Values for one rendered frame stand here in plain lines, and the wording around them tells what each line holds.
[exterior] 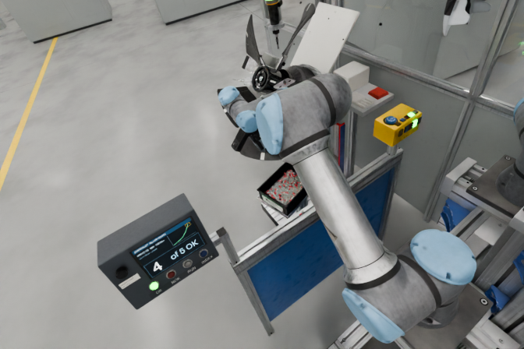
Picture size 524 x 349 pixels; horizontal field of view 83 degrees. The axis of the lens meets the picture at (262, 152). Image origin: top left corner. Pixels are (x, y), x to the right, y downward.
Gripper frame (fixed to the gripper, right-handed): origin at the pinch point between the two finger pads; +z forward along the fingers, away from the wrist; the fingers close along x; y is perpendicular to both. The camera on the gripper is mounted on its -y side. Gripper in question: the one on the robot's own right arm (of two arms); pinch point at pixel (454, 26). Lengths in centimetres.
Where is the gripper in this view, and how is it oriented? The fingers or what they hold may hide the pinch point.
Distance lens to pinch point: 101.1
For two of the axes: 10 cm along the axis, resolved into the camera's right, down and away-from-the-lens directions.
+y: 5.4, 5.1, -6.7
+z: 1.7, 7.2, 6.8
